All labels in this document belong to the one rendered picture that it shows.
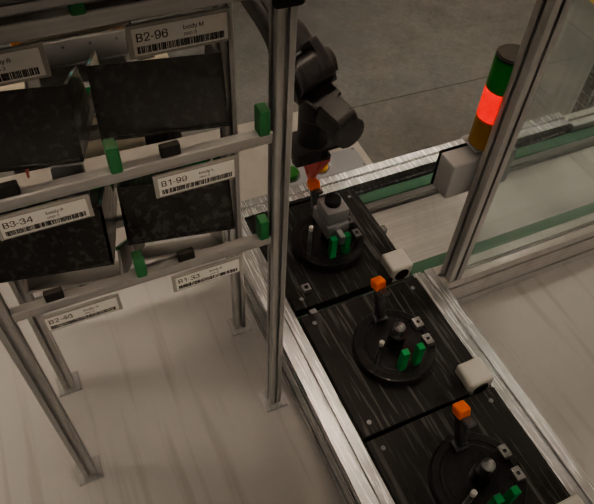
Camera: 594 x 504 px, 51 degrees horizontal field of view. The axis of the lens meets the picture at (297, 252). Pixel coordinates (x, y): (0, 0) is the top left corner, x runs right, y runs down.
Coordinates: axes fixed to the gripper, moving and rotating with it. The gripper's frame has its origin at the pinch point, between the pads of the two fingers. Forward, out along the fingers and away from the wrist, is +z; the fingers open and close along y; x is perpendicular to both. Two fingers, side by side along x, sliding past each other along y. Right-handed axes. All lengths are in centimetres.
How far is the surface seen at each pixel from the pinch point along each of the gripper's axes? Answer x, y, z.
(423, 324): -35.0, 4.8, 5.5
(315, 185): -3.4, -0.6, -0.8
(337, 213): -12.6, -0.8, -2.3
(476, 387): -47.8, 7.3, 7.6
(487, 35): 166, 198, 109
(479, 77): 134, 169, 109
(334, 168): 9.6, 11.0, 10.2
